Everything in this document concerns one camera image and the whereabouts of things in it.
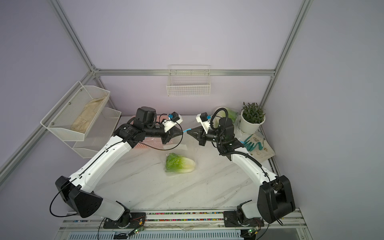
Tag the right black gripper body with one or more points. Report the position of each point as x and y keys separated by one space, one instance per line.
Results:
x=207 y=137

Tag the aluminium front rail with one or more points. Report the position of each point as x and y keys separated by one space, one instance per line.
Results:
x=183 y=220

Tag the white two-tier mesh shelf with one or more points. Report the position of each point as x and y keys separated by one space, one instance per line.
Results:
x=60 y=118

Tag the clear zip-top bag blue seal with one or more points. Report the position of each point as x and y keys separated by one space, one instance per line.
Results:
x=177 y=146

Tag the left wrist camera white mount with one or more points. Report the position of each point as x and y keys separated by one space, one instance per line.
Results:
x=171 y=120

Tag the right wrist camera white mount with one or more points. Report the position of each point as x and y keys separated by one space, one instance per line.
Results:
x=205 y=120

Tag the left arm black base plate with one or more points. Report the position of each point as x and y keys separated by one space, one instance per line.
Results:
x=127 y=221

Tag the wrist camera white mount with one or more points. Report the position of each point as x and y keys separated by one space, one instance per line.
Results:
x=205 y=120
x=171 y=120

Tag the rear bagged chinese cabbage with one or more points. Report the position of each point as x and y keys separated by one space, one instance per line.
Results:
x=232 y=114

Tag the white wire wall basket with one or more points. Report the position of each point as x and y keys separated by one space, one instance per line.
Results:
x=189 y=80

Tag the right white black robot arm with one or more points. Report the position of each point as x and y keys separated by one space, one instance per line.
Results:
x=275 y=195

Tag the potted green plant white pot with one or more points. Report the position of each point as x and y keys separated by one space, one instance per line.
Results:
x=252 y=117

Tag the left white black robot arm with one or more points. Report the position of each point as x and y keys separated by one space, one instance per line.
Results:
x=77 y=191

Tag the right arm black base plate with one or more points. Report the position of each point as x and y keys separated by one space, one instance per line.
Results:
x=237 y=219

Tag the pink plastic basket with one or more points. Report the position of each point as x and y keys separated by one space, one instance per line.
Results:
x=155 y=142

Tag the beige cloth in shelf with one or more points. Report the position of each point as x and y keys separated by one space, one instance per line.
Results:
x=83 y=121

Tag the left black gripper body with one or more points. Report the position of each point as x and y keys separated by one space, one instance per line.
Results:
x=166 y=137

